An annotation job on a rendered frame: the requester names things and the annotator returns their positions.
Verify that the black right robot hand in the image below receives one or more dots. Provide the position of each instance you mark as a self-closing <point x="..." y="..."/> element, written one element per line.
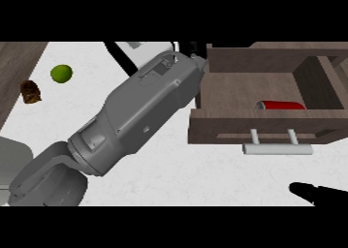
<point x="329" y="197"/>

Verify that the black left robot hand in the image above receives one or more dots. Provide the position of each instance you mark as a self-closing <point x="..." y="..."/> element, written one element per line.
<point x="193" y="47"/>

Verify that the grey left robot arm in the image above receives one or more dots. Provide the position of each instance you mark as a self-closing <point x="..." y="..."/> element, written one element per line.
<point x="138" y="106"/>

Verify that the brown wooden drawer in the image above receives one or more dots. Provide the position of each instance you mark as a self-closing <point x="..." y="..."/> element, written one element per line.
<point x="248" y="87"/>

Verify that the red can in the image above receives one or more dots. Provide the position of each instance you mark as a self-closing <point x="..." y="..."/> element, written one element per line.
<point x="282" y="105"/>

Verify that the green lime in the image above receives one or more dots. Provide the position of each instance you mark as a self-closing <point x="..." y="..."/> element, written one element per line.
<point x="61" y="73"/>

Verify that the brown lumpy food item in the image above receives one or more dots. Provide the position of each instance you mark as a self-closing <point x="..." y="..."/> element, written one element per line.
<point x="30" y="92"/>

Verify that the pale grey block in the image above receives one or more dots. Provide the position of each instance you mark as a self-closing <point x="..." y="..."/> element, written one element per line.
<point x="7" y="164"/>

